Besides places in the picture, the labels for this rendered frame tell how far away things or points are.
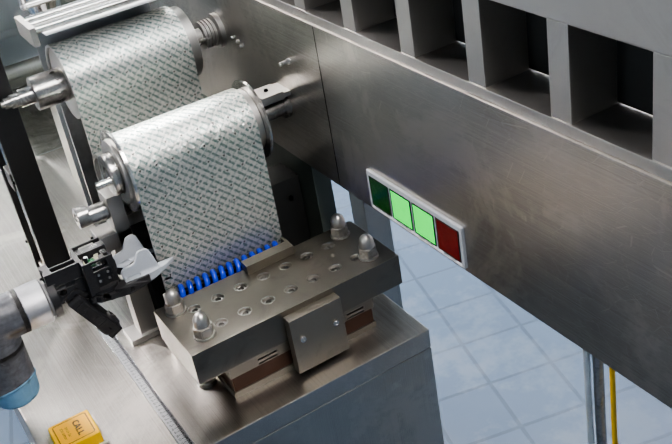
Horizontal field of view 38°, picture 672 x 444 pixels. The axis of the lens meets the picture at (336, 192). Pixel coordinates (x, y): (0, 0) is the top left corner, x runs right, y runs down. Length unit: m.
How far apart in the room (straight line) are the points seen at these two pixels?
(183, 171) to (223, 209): 0.11
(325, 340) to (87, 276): 0.41
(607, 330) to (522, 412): 1.65
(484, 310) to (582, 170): 2.13
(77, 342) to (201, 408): 0.35
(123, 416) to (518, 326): 1.73
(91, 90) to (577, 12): 1.01
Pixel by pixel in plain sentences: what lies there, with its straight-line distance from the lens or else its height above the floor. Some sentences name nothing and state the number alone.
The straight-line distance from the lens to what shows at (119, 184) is 1.65.
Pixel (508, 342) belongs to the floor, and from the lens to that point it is 3.11.
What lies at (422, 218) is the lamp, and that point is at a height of 1.20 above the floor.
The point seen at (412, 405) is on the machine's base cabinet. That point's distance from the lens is 1.81.
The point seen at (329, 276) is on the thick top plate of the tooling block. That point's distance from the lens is 1.68.
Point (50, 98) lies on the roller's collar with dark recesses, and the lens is 1.85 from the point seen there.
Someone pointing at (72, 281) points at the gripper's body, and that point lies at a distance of 1.66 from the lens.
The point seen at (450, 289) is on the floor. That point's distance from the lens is 3.35.
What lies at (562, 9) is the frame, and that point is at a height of 1.59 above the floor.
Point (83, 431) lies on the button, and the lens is 1.68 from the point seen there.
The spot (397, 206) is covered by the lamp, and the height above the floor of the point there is 1.19.
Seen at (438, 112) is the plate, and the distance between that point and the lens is 1.34.
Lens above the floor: 1.98
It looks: 30 degrees down
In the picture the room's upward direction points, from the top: 10 degrees counter-clockwise
